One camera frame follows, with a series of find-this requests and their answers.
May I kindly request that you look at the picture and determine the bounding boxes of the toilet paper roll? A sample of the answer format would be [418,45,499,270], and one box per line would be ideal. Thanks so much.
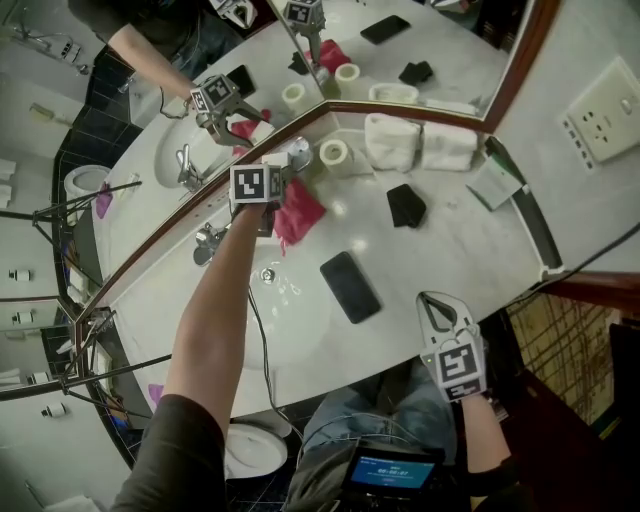
[318,138,374,177]

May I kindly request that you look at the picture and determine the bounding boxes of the red cloth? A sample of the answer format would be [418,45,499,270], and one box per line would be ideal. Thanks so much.
[272,177,327,256]

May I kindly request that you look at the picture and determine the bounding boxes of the white sink basin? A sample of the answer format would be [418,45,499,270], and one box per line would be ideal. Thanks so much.
[219,243,341,372]

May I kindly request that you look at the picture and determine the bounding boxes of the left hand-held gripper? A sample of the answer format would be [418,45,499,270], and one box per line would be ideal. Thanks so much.
[228,162,288,238]

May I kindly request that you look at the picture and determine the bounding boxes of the dark wooden door frame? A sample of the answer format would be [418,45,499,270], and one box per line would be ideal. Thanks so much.
[537,269,640,311]

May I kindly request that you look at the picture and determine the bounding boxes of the white wall power socket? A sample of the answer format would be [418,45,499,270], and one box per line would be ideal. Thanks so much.
[558,54,640,171]

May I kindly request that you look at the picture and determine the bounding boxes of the black armband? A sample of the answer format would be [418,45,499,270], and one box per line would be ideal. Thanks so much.
[467,457,519,489]

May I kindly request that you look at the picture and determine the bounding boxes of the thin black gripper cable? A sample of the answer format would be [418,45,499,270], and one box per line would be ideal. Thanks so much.
[247,287,306,441]

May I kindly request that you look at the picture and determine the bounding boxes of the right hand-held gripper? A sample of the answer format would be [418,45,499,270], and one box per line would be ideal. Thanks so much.
[415,291,490,405]

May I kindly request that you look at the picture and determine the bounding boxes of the person's left forearm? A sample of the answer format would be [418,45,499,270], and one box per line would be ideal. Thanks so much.
[162,202,266,431]

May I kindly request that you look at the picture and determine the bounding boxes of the white folded towel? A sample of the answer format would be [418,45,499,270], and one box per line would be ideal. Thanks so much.
[363,112,423,174]
[419,121,480,172]

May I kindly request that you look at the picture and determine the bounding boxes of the black tripod stand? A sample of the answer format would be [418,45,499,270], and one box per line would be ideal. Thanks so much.
[0,309,174,421]

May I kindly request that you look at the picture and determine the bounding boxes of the chrome faucet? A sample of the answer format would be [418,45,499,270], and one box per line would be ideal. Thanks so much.
[192,222,232,266]

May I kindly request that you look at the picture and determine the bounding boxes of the person's blue jeans legs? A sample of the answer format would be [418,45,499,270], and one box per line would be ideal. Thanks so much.
[299,359,461,466]

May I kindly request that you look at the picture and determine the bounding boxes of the long black tray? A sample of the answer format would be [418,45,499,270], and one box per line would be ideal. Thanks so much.
[483,135,564,274]

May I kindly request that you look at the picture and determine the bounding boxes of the person's right forearm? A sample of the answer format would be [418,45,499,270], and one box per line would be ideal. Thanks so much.
[452,392,516,476]

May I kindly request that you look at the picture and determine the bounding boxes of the white green sign card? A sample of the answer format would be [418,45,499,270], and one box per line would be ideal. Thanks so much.
[465,152,530,211]

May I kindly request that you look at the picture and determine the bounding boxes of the thick black cable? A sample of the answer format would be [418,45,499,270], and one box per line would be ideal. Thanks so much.
[514,229,640,301]

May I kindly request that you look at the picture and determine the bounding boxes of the white toilet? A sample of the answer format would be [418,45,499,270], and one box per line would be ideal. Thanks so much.
[222,419,294,481]

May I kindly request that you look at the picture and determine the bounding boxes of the person's dark shirt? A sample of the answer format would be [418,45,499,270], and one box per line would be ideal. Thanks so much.
[107,393,531,512]

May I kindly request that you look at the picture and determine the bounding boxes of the black smartphone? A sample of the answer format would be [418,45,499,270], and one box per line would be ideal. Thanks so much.
[319,251,383,325]

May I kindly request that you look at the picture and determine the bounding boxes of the clear glass tumbler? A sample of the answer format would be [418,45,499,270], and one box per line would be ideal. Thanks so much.
[87,308,119,334]

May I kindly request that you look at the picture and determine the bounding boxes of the dark wooden door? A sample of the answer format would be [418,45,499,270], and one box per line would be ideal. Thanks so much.
[519,319,640,512]

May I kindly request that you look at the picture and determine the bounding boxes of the large wood-framed mirror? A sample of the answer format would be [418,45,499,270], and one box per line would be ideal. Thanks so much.
[0,0,331,321]

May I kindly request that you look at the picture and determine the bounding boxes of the narrow wood-framed mirror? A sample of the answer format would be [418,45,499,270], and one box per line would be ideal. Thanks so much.
[267,0,561,134]

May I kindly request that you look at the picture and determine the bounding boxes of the chest-mounted screen device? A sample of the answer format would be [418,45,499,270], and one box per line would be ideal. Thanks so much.
[344,444,446,501]

